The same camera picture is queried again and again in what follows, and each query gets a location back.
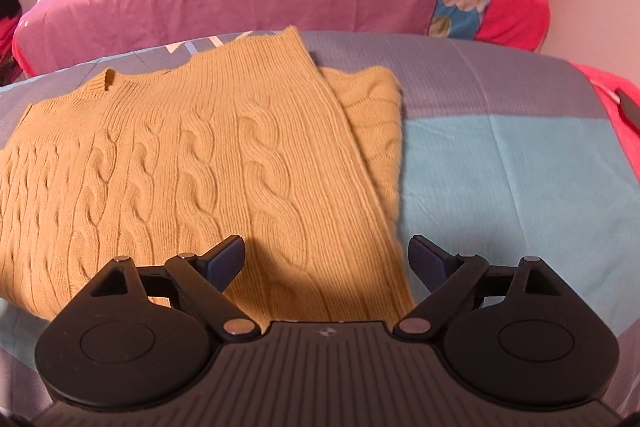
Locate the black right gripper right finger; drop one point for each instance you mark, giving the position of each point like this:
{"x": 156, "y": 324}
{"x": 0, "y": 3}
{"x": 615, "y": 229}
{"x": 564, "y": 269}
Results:
{"x": 456, "y": 284}

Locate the tan cable-knit cardigan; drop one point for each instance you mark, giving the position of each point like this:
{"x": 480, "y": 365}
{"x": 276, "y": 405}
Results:
{"x": 250, "y": 139}

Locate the dark phone on bed edge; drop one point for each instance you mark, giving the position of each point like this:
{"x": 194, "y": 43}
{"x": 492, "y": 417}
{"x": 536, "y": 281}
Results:
{"x": 629, "y": 110}

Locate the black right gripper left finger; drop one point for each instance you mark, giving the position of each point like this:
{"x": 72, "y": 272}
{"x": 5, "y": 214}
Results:
{"x": 195, "y": 285}

